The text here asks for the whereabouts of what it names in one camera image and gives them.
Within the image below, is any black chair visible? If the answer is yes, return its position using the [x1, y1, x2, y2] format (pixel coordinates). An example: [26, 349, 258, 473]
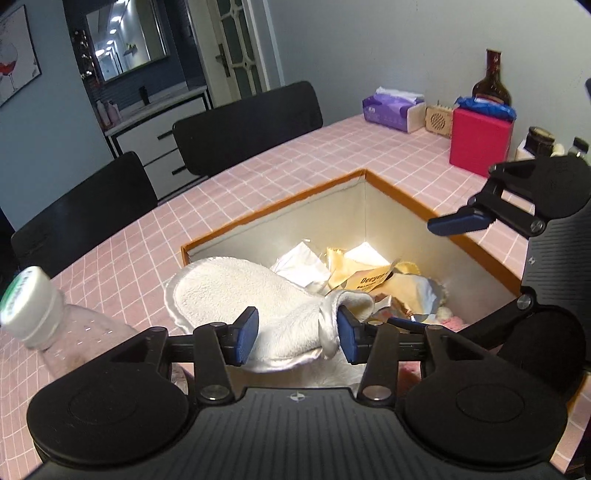
[11, 152, 157, 278]
[172, 81, 324, 177]

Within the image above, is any gold foil snack bag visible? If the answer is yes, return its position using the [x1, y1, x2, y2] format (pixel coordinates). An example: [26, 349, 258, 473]
[325, 242, 449, 322]

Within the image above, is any small beige speaker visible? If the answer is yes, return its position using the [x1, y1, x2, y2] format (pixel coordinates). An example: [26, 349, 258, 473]
[425, 105, 454, 138]

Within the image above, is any brown liquor bottle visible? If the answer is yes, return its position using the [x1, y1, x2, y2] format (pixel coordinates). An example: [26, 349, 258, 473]
[472, 49, 512, 106]

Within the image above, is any black chair left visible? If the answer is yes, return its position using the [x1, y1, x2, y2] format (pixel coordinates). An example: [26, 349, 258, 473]
[11, 152, 157, 278]

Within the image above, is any wall mirror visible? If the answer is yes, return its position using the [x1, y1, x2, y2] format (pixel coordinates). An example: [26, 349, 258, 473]
[85, 0, 168, 82]

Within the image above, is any white tray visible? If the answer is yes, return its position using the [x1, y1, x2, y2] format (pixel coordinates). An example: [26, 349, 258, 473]
[514, 140, 535, 161]

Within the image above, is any red box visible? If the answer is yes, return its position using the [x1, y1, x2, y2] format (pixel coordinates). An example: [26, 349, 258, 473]
[450, 108, 513, 178]

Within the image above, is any white crinkled plastic bag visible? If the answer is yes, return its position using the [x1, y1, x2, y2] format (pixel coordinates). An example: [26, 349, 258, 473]
[270, 241, 332, 293]

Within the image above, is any clear plastic water bottle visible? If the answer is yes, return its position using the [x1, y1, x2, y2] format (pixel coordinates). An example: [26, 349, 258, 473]
[0, 265, 191, 388]

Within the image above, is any purple tissue pack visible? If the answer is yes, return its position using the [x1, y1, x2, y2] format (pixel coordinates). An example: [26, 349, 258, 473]
[362, 87, 427, 133]

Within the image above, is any wine glass wall picture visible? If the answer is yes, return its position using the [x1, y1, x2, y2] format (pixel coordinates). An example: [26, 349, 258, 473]
[0, 5, 41, 106]

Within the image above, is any white glass panel door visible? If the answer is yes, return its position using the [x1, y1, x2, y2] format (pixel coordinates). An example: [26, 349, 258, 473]
[187, 0, 284, 107]

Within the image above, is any white cream cloth mitt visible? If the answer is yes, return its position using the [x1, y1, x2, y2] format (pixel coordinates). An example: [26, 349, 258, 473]
[164, 257, 375, 373]

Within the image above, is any blue packet on red box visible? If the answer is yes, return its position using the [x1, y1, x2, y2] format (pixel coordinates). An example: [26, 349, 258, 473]
[456, 97, 517, 122]

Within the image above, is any black chair right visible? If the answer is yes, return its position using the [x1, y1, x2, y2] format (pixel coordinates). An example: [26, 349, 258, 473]
[172, 81, 324, 177]

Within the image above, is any dark glass jar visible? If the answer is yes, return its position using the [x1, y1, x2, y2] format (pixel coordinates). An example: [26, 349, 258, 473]
[524, 126, 556, 157]

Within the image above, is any orange cardboard box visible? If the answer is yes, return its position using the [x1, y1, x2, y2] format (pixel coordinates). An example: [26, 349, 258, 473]
[179, 168, 526, 388]

